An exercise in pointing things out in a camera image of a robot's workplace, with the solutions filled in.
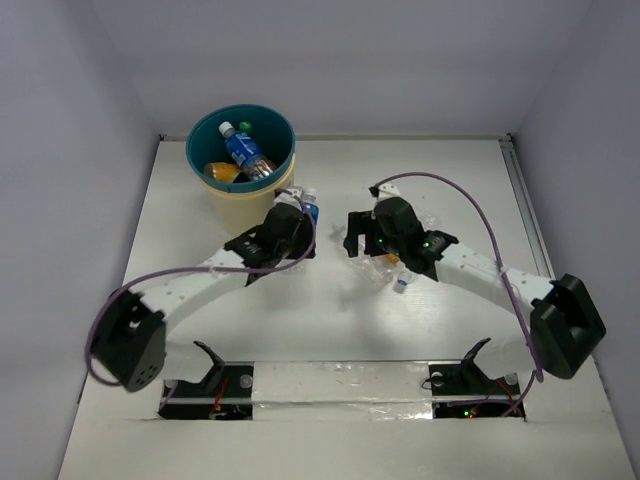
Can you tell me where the small orange bottle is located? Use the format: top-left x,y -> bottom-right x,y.
384,254 -> 400,265

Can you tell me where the clear crushed bottle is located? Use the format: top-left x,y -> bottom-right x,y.
329,209 -> 444,287

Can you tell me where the clear bottle white cap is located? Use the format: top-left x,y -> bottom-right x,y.
394,268 -> 415,293

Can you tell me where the orange floral label bottle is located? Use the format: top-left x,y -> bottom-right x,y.
203,162 -> 246,184

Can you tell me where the blue label water bottle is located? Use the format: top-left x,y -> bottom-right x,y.
218,121 -> 277,181

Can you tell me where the green plastic bottle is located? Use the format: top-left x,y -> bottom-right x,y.
239,121 -> 252,133

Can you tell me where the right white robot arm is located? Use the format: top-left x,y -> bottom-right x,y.
343,197 -> 606,392

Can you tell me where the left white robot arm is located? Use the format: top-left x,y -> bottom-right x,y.
84,203 -> 316,395

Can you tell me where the teal and cream bin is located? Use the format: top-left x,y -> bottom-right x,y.
186,104 -> 296,235

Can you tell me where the silver tape strip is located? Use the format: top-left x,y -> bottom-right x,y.
251,361 -> 433,422

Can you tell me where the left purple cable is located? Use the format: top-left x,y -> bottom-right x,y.
84,189 -> 318,386

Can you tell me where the purple cable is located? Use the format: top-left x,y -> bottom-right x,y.
84,189 -> 318,386
372,172 -> 546,419

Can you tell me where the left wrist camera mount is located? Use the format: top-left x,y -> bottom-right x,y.
273,186 -> 304,210

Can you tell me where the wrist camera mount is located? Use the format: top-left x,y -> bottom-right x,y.
369,182 -> 401,201
273,186 -> 304,210

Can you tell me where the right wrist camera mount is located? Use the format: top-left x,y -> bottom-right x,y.
369,182 -> 401,201

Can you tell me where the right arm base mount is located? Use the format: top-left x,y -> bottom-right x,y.
421,363 -> 522,420

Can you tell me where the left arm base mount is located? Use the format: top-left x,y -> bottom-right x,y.
159,363 -> 254,421

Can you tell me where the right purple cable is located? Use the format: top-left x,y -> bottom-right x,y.
372,172 -> 546,419

